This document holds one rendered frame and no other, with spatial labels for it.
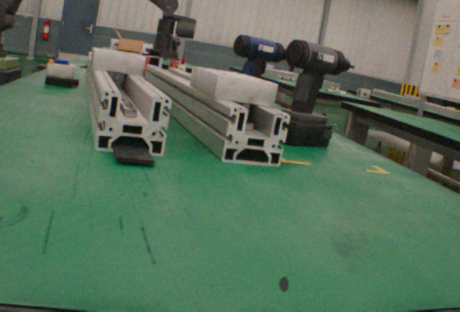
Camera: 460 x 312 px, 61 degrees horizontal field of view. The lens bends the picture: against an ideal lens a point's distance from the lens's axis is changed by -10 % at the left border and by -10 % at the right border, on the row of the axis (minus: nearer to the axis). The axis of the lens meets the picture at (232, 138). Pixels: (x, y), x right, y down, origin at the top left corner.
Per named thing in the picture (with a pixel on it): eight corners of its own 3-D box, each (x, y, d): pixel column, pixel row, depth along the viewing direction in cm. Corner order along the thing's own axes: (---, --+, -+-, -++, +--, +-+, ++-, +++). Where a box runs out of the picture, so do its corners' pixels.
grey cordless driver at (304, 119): (264, 136, 93) (283, 36, 89) (326, 139, 105) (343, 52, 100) (287, 146, 87) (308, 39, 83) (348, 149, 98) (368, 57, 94)
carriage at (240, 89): (186, 99, 85) (192, 66, 83) (237, 106, 89) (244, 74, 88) (210, 115, 70) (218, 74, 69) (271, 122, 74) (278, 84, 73)
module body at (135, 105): (85, 82, 131) (89, 56, 129) (115, 86, 134) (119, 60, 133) (94, 150, 58) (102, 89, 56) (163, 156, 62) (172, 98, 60)
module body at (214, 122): (142, 89, 138) (146, 64, 136) (172, 94, 141) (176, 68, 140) (221, 162, 65) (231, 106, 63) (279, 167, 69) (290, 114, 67)
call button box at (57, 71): (46, 81, 119) (48, 60, 118) (78, 84, 122) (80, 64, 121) (44, 84, 112) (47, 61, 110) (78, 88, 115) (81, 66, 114)
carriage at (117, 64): (88, 75, 100) (92, 47, 99) (131, 80, 104) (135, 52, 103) (89, 82, 86) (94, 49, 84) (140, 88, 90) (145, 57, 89)
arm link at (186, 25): (166, 0, 142) (165, -3, 134) (199, 6, 144) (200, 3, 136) (159, 34, 144) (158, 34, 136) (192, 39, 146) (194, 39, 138)
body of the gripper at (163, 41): (177, 57, 140) (181, 36, 139) (147, 53, 137) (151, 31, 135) (173, 57, 146) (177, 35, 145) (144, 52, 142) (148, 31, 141)
